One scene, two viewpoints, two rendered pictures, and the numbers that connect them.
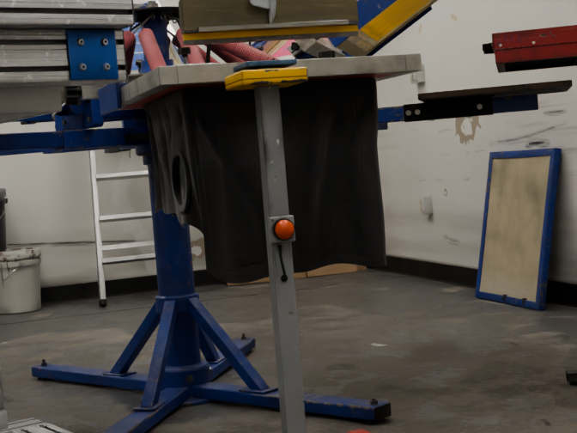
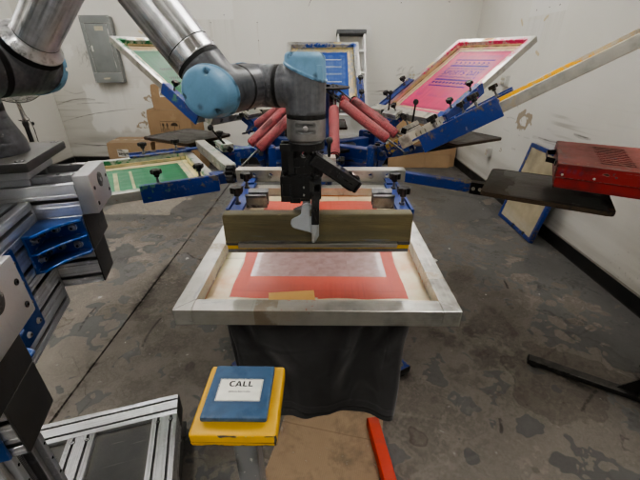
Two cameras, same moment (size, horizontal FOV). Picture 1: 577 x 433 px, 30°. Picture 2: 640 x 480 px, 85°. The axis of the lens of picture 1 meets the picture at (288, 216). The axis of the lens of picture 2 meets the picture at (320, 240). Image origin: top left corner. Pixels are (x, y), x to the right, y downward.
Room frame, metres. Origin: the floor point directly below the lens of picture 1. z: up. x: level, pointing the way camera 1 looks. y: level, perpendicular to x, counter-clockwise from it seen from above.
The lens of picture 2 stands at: (1.76, -0.22, 1.44)
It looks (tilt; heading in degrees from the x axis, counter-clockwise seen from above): 27 degrees down; 18
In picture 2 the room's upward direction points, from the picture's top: straight up
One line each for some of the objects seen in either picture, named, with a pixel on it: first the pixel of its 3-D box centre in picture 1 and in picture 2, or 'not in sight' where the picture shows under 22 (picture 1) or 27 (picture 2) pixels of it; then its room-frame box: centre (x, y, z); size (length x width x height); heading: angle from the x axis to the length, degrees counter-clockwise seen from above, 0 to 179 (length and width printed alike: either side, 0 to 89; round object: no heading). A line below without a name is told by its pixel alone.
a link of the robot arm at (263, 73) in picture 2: not in sight; (250, 86); (2.39, 0.12, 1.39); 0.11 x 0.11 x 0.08; 3
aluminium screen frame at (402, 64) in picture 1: (245, 85); (319, 232); (2.66, 0.08, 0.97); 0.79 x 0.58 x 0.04; 18
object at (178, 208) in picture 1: (183, 165); not in sight; (2.55, 0.24, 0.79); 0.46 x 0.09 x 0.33; 18
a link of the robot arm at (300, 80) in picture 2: not in sight; (304, 86); (2.41, 0.03, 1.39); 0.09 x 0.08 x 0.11; 93
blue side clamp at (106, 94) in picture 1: (117, 98); (243, 202); (2.80, 0.42, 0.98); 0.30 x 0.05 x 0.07; 18
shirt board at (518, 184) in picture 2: (358, 114); (439, 179); (3.52, -0.25, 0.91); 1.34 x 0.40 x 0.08; 78
